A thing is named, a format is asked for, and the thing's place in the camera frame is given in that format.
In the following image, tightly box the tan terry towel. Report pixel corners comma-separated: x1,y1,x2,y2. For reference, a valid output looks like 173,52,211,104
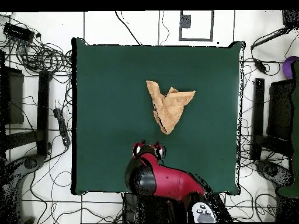
145,80,196,135

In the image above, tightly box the dark flat panel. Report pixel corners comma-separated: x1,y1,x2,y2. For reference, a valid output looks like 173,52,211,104
0,66,25,125
266,79,295,142

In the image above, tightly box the dark green tablecloth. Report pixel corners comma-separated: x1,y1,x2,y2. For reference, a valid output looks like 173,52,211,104
71,37,245,195

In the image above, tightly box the black power strip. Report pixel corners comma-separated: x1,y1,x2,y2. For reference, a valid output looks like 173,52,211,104
53,108,71,148

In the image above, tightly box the black upright beam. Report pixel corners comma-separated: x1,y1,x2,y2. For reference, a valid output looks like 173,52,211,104
36,71,51,157
251,78,266,161

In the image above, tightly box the black power adapter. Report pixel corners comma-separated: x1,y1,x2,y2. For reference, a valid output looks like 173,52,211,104
253,58,269,75

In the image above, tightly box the dark grey chair base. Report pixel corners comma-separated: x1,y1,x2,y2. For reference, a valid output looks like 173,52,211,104
0,153,46,224
255,159,295,187

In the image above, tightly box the black rod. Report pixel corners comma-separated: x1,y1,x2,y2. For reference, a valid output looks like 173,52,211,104
250,26,293,51

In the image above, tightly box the purple bowl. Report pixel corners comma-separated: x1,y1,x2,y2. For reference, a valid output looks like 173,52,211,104
281,55,299,79

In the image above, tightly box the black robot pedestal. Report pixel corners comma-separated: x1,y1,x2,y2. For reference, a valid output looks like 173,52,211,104
121,192,190,224

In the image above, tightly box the grey square floor frame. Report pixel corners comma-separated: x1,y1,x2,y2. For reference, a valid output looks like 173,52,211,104
179,10,215,43

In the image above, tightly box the tangled black cable bundle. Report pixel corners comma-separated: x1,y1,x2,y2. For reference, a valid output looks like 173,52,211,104
0,34,73,76

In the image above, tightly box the black network switch box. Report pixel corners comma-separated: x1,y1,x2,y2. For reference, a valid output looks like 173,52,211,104
3,22,36,43

